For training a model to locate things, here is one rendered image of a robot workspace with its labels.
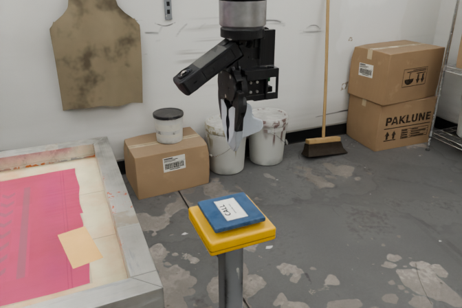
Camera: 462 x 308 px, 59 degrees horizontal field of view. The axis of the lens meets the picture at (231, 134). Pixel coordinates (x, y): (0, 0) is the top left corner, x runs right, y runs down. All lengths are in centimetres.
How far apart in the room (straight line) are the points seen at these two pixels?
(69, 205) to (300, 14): 263
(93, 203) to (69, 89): 193
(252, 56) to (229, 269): 42
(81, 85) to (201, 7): 95
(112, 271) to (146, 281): 10
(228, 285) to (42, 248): 35
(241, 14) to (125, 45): 215
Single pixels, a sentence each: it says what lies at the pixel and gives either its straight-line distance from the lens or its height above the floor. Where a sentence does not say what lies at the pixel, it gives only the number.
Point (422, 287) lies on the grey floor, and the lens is 223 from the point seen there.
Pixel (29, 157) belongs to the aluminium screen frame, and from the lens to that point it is 107.
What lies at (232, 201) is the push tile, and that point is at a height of 97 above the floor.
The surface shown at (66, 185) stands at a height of 95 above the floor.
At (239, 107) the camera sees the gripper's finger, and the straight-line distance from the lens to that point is 65.
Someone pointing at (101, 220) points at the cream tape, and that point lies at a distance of 82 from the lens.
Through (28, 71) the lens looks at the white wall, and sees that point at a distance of 280.
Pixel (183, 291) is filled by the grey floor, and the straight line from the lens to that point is 204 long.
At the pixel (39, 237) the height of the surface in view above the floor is 95.
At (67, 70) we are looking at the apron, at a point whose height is 80.
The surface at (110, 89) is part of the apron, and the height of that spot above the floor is 66.
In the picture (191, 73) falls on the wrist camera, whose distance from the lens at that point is 64.
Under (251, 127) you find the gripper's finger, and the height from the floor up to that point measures 114.
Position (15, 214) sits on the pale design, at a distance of 90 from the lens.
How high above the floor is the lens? 139
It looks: 22 degrees down
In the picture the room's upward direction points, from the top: straight up
